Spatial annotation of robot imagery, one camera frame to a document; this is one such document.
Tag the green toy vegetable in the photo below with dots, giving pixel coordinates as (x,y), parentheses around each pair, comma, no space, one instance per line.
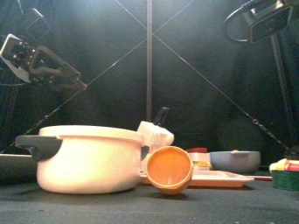
(285,180)

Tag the blue-grey toy bowl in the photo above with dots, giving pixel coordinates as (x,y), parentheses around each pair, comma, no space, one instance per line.
(235,162)

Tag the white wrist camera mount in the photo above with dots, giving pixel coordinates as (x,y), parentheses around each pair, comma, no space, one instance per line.
(13,58)

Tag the pink plastic tray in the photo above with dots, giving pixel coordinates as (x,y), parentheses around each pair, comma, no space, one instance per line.
(217,178)

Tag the yellow toy lemon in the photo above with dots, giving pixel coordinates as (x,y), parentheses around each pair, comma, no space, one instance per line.
(277,165)

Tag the slanted black frame strut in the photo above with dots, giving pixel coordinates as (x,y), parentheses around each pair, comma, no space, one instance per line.
(283,87)

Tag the toy cake slice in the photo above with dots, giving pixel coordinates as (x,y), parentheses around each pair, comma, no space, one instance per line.
(199,157)

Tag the orange toy bowl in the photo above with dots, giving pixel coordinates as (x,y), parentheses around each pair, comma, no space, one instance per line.
(169,169)

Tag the white knife block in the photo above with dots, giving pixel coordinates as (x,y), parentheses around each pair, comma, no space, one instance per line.
(155,135)

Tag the red toy vegetable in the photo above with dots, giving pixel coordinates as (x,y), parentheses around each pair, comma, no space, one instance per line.
(292,166)

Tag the vertical metal frame pole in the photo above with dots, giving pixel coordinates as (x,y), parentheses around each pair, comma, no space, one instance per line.
(148,73)

